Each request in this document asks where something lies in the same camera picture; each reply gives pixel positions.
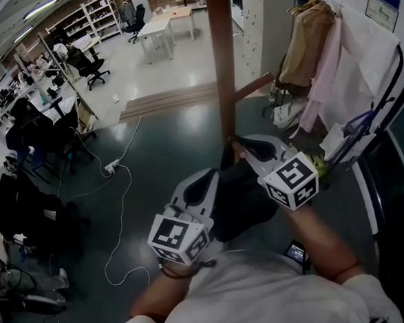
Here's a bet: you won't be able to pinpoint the black backpack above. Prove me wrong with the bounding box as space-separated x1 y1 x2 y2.
205 133 283 245

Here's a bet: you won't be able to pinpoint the black garment rail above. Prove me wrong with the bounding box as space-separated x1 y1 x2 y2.
254 0 404 178

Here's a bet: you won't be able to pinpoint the long white power cable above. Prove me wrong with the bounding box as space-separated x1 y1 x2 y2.
96 163 152 288

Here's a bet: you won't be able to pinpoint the long white office desk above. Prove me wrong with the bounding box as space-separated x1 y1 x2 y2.
0 57 82 138

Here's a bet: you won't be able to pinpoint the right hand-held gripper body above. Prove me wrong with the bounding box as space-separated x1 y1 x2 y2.
260 149 322 212

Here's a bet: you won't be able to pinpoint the black device with screen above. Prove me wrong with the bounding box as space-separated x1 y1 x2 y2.
282 238 311 277

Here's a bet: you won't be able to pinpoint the yellow-green bag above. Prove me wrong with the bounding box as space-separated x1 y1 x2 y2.
288 140 330 183

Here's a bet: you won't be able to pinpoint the person's left forearm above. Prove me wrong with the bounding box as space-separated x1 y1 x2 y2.
126 260 210 323

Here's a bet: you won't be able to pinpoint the white tote bag blue handles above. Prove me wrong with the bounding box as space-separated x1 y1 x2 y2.
317 110 379 167

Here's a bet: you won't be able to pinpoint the tan coat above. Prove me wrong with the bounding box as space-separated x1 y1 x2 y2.
268 0 343 100

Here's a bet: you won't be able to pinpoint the white power strip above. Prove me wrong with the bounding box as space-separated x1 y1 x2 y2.
103 158 123 176

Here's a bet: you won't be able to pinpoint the framed wall sign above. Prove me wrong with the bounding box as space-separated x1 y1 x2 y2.
364 0 401 36

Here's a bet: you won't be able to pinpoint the white locker cabinet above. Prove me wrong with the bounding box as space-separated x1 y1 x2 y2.
240 0 304 83

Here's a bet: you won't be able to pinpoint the wooden coat stand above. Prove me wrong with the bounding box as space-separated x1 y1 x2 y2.
173 0 281 165

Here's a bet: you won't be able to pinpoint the person's white T-shirt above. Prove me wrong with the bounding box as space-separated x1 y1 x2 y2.
108 238 404 323

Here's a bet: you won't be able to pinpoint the black office chair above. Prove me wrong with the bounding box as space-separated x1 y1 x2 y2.
121 3 149 45
2 91 100 179
65 44 113 94

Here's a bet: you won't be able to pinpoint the white shelving unit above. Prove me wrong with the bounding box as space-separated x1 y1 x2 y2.
79 0 126 41

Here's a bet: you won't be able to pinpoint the white shoes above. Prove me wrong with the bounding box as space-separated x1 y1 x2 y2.
271 98 309 131

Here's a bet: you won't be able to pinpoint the pink shirt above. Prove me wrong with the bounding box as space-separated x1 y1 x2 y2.
290 16 351 136

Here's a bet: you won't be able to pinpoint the black wrist cord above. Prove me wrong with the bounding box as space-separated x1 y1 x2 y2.
157 254 219 282

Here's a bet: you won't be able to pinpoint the white garment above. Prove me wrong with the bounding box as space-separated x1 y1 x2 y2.
328 0 404 125

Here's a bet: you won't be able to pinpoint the grey metal shelving frame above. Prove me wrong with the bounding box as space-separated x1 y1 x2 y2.
36 28 100 135

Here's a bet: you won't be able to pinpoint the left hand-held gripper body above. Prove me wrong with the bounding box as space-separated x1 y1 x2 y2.
145 200 217 269

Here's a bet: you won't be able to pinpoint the white table with wooden top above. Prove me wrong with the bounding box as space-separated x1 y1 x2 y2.
135 5 198 65

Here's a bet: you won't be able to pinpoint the black chair with dark jacket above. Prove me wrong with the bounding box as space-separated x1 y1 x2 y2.
0 167 95 272

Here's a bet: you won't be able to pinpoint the person's right forearm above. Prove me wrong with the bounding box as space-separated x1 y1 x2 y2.
281 200 365 289

